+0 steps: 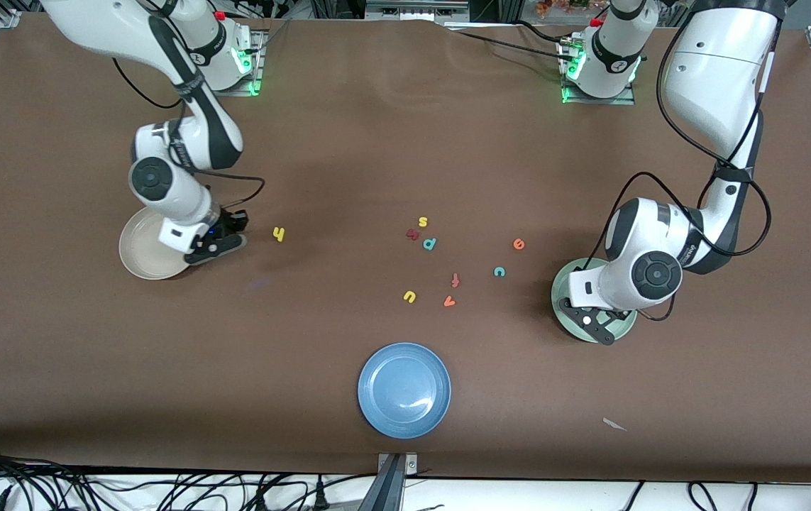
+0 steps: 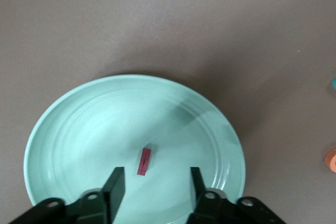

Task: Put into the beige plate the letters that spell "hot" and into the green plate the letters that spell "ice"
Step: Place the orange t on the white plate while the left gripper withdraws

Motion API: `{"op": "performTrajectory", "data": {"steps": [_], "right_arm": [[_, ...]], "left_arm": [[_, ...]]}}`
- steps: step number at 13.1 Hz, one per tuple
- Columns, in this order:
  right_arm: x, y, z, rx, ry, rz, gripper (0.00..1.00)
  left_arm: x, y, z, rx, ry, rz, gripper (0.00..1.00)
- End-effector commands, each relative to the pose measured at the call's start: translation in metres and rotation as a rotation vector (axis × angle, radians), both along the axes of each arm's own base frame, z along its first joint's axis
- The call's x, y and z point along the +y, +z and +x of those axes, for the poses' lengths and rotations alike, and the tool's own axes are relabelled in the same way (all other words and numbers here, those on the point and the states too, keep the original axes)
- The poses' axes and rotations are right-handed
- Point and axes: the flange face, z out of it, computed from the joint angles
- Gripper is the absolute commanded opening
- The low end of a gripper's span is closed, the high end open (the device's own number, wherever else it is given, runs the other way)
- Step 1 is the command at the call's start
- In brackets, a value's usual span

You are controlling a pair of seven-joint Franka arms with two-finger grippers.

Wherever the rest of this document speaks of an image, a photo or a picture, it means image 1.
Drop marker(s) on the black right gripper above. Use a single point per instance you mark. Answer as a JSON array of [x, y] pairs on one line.
[[229, 222]]

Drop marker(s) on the yellow foam letter y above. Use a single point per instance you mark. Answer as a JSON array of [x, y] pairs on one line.
[[280, 234]]

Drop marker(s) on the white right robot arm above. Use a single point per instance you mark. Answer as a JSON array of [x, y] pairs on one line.
[[185, 199]]

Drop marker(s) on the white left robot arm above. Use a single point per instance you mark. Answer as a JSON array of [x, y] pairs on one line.
[[717, 64]]

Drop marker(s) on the beige brown plate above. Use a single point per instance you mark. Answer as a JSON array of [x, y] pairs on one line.
[[142, 255]]

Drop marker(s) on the teal foam letter p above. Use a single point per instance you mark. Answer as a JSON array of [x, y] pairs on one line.
[[429, 244]]

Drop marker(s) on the blue plate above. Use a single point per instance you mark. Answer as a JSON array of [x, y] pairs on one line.
[[404, 390]]

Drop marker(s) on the grey power strip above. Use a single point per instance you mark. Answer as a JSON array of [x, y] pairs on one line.
[[412, 12]]

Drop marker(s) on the black power plug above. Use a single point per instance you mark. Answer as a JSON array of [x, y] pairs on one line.
[[320, 497], [261, 500]]

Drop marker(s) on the green plate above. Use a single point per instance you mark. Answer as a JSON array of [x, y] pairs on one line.
[[574, 331]]

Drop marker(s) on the orange artificial flowers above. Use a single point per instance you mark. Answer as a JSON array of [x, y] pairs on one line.
[[561, 6]]

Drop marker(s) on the white paper scrap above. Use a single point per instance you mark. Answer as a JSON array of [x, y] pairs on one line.
[[614, 424]]

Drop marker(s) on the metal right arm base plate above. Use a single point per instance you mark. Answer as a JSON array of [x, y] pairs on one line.
[[259, 64]]

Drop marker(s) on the silver metal bracket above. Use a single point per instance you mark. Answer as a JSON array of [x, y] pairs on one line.
[[409, 465]]

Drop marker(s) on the grey camera pole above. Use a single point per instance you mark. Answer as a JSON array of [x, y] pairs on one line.
[[385, 493]]

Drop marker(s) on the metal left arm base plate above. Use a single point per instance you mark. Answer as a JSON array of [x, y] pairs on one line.
[[629, 101]]

